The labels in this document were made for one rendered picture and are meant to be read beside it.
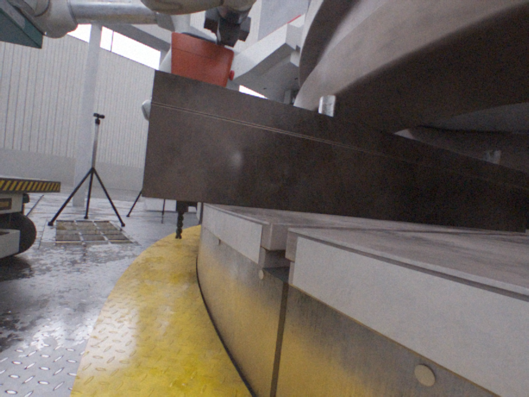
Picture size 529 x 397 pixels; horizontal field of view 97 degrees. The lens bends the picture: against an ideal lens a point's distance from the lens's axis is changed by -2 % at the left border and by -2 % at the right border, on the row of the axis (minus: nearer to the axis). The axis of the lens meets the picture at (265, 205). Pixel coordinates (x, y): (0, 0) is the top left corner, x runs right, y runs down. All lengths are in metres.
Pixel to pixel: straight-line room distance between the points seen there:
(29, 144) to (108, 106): 3.61
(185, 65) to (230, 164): 0.33
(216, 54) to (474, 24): 0.72
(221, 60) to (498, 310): 0.86
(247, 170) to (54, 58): 14.24
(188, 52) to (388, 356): 0.87
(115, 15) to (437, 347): 1.65
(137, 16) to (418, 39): 1.27
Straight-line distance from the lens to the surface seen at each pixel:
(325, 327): 0.34
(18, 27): 1.43
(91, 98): 3.85
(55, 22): 1.66
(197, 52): 0.90
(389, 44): 1.10
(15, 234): 1.22
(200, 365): 0.59
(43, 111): 14.26
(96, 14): 1.65
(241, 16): 0.80
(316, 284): 0.30
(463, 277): 0.22
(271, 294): 0.43
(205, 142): 0.81
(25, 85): 14.50
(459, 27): 0.96
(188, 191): 0.79
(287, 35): 3.74
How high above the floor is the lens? 0.35
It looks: 2 degrees down
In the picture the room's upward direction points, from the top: 6 degrees clockwise
